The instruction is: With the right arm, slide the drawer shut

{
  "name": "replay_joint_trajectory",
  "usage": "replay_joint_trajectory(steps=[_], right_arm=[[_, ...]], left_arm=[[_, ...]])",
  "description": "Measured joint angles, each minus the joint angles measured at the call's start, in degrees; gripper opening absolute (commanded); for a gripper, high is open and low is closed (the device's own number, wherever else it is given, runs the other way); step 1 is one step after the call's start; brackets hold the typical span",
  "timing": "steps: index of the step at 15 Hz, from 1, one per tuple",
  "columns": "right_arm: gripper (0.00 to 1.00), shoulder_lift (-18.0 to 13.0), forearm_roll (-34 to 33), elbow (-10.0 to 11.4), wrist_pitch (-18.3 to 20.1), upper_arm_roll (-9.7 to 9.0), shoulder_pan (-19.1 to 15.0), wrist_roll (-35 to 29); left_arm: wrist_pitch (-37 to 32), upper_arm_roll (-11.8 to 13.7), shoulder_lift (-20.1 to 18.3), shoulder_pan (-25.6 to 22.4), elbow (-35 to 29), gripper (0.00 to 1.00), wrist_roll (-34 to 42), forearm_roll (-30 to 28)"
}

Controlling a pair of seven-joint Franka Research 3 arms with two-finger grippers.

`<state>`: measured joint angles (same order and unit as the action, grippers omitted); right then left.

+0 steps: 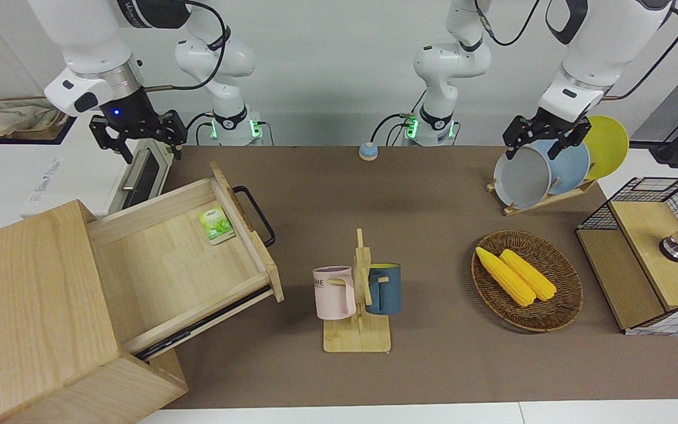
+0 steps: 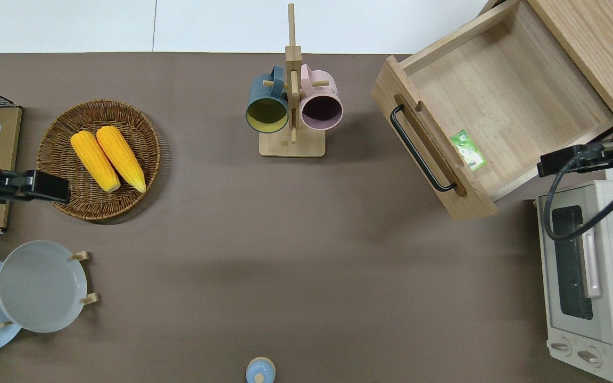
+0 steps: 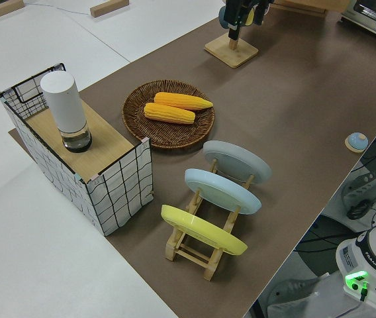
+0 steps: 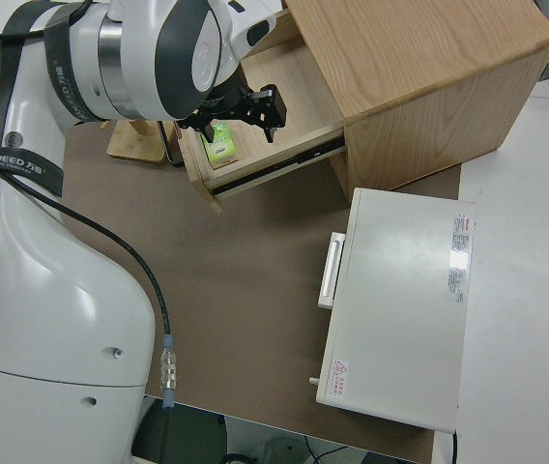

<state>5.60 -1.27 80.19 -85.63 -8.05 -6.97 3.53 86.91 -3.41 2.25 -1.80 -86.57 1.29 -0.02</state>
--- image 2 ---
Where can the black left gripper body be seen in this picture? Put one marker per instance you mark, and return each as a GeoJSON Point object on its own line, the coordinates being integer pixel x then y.
{"type": "Point", "coordinates": [46, 187]}

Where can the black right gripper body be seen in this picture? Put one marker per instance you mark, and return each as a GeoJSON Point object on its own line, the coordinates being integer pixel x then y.
{"type": "Point", "coordinates": [554, 162]}

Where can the light wooden drawer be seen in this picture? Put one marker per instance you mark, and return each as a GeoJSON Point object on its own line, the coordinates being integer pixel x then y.
{"type": "Point", "coordinates": [508, 90]}

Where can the round wicker basket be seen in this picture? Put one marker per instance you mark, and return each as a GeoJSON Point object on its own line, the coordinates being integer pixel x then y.
{"type": "Point", "coordinates": [61, 159]}

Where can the yellow corn cob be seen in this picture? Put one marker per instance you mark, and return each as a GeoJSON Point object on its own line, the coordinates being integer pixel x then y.
{"type": "Point", "coordinates": [121, 157]}
{"type": "Point", "coordinates": [94, 160]}

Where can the green packet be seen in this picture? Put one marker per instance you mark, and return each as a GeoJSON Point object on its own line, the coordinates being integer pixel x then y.
{"type": "Point", "coordinates": [468, 150]}

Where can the grey plate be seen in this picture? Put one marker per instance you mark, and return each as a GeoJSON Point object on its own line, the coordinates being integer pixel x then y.
{"type": "Point", "coordinates": [40, 287]}

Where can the wooden plate rack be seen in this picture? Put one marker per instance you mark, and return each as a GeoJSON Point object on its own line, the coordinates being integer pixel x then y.
{"type": "Point", "coordinates": [89, 299]}

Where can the light wooden cabinet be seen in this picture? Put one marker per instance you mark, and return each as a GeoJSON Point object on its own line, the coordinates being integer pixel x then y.
{"type": "Point", "coordinates": [594, 42]}

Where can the dark teal mug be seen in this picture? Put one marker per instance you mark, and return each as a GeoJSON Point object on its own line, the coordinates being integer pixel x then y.
{"type": "Point", "coordinates": [265, 114]}

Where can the pink mug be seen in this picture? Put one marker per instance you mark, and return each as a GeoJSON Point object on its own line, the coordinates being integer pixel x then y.
{"type": "Point", "coordinates": [321, 109]}

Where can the wooden mug tree stand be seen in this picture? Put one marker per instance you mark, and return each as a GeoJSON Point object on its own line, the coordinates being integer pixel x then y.
{"type": "Point", "coordinates": [292, 143]}

